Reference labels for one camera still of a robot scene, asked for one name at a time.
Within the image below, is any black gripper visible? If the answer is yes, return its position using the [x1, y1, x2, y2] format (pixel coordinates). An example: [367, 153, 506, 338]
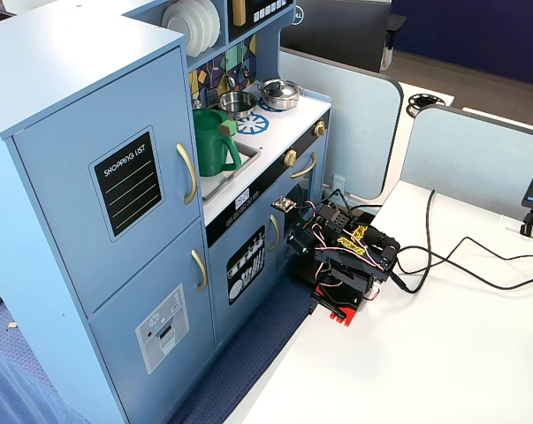
[286, 211, 324, 284]

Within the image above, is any blue shopping list fridge door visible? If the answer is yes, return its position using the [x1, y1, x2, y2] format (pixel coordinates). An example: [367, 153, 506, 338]
[11, 46, 203, 319]

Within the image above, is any blue dishwasher print door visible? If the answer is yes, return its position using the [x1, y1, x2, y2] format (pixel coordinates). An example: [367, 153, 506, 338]
[207, 201, 290, 351]

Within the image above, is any blue oven door with window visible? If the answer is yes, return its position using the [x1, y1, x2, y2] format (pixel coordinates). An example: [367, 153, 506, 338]
[287, 148, 327, 231]

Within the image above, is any blue water dispenser fridge door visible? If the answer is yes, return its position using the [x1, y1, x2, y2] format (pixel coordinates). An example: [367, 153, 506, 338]
[87, 218, 217, 424]

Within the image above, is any open steel pan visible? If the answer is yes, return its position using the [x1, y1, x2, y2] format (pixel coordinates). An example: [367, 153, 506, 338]
[217, 90, 259, 120]

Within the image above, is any blue toy kitchen cabinet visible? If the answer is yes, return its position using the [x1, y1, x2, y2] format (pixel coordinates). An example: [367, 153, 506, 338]
[0, 0, 333, 424]

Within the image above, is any light blue desk partition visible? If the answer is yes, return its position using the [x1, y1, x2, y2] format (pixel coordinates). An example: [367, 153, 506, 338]
[383, 105, 533, 218]
[278, 46, 405, 202]

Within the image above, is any green plastic pitcher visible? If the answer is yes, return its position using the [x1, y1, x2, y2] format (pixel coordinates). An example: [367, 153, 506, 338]
[192, 108, 243, 178]

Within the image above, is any steel pot with lid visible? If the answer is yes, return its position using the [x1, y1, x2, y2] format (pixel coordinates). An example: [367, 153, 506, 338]
[256, 78, 304, 111]

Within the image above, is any steel slotted spatula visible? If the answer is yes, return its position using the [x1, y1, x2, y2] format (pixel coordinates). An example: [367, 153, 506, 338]
[206, 65, 221, 108]

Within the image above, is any black filament spool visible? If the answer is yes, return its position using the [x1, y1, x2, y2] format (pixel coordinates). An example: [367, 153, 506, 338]
[405, 92, 446, 118]

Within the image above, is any steel ladle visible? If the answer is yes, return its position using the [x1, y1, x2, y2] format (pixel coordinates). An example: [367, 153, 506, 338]
[224, 57, 238, 90]

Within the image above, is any black Dell monitor back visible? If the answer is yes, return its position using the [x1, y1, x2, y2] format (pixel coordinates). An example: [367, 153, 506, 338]
[281, 0, 393, 74]

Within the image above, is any white toy plate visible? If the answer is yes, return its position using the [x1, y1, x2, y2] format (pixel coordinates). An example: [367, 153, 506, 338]
[161, 2, 196, 42]
[194, 0, 221, 50]
[177, 0, 210, 57]

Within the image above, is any blue fabric cloth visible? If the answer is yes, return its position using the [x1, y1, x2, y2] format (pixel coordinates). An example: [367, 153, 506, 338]
[0, 338, 90, 424]

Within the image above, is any small gripper camera board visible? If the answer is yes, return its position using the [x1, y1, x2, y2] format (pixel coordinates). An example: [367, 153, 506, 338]
[271, 195, 296, 214]

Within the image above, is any thick black cable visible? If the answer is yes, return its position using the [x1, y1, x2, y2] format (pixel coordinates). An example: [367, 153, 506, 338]
[392, 189, 437, 295]

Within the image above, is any thin black cable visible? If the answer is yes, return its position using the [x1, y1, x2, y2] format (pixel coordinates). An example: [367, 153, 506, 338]
[397, 245, 533, 292]
[397, 236, 533, 269]

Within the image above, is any black microwave door gold handle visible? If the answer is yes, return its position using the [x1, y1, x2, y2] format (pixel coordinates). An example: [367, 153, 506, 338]
[227, 0, 297, 44]

